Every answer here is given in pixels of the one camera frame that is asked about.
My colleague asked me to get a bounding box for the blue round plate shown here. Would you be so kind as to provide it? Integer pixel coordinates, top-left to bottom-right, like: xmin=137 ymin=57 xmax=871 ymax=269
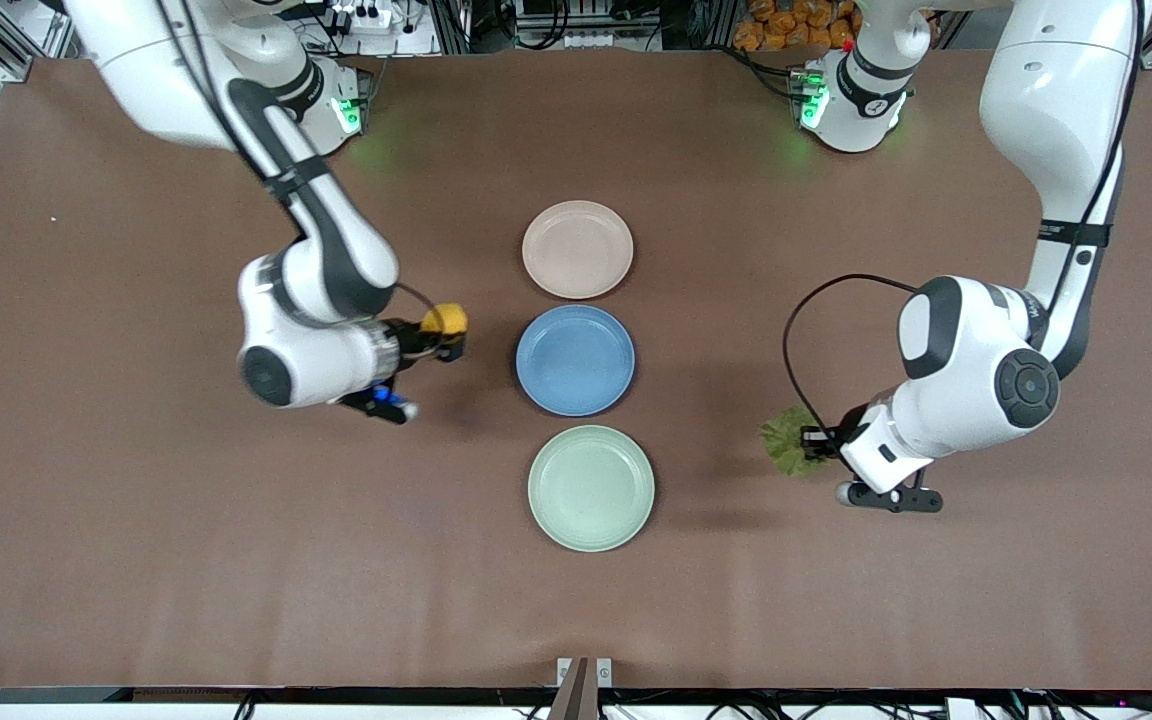
xmin=516 ymin=305 xmax=636 ymax=418

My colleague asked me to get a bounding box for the green lettuce leaf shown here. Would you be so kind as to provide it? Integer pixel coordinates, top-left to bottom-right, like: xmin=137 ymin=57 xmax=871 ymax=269
xmin=759 ymin=405 xmax=837 ymax=479

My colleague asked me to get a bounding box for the metal table edge bracket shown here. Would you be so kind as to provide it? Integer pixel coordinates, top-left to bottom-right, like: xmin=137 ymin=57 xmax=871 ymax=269
xmin=554 ymin=656 xmax=615 ymax=720

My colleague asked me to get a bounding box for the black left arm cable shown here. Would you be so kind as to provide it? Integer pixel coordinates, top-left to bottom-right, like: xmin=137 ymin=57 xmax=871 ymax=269
xmin=783 ymin=0 xmax=1142 ymax=443

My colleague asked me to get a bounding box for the light green round plate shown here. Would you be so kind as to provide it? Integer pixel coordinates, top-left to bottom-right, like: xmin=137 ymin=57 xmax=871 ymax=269
xmin=528 ymin=425 xmax=656 ymax=553

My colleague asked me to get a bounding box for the white power strip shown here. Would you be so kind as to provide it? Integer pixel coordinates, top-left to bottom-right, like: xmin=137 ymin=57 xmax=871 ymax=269
xmin=321 ymin=0 xmax=409 ymax=33

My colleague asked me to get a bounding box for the yellow lemon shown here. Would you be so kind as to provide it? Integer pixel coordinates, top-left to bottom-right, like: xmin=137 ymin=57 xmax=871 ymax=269
xmin=422 ymin=303 xmax=470 ymax=339

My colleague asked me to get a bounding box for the bag of orange fruit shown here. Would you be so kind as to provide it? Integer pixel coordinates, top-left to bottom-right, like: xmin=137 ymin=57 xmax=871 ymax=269
xmin=733 ymin=0 xmax=862 ymax=53

